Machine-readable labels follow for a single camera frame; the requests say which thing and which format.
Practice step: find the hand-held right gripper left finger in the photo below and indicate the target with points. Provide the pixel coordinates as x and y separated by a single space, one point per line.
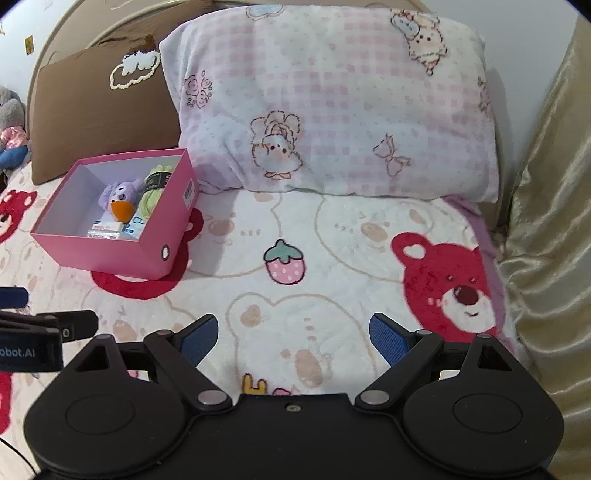
201 337

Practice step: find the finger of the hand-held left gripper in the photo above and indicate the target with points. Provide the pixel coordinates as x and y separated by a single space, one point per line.
69 323
13 297

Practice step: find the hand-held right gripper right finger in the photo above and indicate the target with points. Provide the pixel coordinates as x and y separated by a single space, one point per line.
387 341

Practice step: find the pink cardboard box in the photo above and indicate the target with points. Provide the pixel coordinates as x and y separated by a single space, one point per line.
115 256

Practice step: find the clear plastic floss box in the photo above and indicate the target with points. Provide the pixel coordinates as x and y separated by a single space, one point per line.
105 230

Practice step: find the large blue wet wipes packet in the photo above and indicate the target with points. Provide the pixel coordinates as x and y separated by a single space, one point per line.
134 228

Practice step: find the orange round toy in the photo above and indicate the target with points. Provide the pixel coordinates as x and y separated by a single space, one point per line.
123 211

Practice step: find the purple plush toy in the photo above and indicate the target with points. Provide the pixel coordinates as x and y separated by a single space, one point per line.
117 191

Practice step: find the green yarn ball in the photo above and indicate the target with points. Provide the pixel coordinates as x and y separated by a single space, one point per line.
154 194

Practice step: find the bear print blanket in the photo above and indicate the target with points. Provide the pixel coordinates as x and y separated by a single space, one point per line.
323 286

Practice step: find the grey plush toy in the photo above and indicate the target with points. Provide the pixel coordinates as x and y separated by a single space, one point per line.
11 124

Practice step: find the brown pillow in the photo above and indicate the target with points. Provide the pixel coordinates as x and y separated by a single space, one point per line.
92 120

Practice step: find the gold satin cloth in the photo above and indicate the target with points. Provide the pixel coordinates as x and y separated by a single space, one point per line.
549 207

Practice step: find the pink checked pillow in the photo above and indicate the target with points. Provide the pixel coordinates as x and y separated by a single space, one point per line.
332 106

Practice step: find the beige bed headboard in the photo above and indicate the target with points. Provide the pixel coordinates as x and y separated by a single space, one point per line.
69 32

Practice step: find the yellow wall sticker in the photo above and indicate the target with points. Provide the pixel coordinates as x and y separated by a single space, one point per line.
29 45

